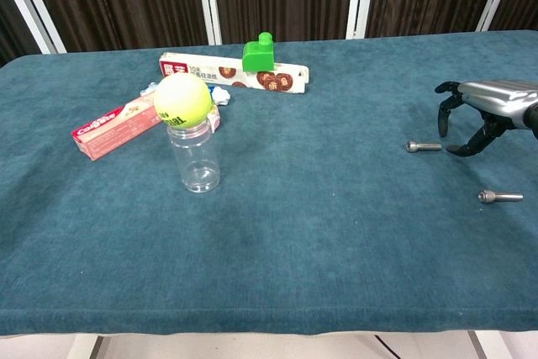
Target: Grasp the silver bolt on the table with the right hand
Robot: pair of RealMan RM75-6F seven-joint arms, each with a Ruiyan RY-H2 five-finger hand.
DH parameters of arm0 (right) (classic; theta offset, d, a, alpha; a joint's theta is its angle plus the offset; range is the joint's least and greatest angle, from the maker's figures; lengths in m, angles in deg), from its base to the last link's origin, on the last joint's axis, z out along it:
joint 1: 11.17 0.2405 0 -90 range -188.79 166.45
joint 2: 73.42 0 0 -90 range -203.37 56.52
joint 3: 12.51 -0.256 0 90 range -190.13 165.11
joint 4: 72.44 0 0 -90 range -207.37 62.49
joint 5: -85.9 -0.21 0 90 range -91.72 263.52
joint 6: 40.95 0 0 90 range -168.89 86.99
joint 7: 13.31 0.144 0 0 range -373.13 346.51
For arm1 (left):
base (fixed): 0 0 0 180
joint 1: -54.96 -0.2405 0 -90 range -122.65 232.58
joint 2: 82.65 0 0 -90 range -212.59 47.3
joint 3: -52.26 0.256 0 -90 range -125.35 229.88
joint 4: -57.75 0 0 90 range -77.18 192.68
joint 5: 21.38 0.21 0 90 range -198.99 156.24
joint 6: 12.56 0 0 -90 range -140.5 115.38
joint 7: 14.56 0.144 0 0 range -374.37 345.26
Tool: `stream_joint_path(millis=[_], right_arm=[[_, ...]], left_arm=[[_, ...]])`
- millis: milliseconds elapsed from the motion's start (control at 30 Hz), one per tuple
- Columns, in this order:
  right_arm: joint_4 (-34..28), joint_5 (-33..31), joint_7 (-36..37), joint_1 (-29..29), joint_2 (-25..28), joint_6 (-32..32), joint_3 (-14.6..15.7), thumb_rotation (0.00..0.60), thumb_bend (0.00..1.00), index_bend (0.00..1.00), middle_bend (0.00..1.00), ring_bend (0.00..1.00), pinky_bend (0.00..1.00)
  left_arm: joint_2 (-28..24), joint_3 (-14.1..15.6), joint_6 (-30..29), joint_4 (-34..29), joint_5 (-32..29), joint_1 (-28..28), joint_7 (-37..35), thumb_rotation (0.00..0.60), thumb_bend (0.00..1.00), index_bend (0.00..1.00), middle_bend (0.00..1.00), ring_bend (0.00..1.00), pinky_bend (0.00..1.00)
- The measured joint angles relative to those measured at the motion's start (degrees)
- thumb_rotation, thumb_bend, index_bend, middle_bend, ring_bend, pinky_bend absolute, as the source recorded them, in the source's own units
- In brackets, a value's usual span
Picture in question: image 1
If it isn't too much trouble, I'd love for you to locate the red Colgate toothpaste box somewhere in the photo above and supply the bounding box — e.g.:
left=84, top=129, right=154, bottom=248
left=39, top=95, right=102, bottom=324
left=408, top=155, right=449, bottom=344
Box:
left=71, top=93, right=170, bottom=162

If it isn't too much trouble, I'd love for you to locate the teal fabric tablecloth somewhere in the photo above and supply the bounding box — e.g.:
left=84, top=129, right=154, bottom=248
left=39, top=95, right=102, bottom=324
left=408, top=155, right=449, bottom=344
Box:
left=0, top=29, right=538, bottom=337

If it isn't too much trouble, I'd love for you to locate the metal bolt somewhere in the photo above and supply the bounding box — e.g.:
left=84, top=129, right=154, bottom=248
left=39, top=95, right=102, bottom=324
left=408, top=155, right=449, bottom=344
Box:
left=477, top=188, right=525, bottom=206

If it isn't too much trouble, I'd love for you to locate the long white baking paper box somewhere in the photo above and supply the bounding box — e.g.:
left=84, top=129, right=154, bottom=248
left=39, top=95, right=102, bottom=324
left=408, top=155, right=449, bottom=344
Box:
left=158, top=51, right=311, bottom=96

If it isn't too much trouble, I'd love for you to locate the small white bottle cap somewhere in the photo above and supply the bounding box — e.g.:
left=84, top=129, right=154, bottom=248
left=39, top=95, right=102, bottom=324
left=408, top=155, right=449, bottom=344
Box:
left=405, top=140, right=444, bottom=154

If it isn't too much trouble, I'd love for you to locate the green plastic building block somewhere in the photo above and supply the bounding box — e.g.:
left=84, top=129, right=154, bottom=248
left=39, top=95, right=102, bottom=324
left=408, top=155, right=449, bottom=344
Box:
left=241, top=31, right=275, bottom=73

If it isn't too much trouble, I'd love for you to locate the yellow tennis ball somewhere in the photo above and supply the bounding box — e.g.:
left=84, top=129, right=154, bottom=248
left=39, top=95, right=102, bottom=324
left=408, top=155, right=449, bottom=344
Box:
left=153, top=74, right=213, bottom=129

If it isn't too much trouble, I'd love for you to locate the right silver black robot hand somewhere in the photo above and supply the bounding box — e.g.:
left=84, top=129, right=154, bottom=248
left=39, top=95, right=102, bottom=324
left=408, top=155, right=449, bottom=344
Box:
left=435, top=79, right=538, bottom=158

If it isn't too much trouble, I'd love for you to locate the blue white toothpaste tube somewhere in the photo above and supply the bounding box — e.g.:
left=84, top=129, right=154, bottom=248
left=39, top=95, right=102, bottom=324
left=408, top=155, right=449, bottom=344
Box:
left=140, top=81, right=233, bottom=107

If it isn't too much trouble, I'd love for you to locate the clear plastic jar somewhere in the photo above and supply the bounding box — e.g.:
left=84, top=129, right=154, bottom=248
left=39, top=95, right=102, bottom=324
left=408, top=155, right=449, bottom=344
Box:
left=166, top=118, right=222, bottom=194

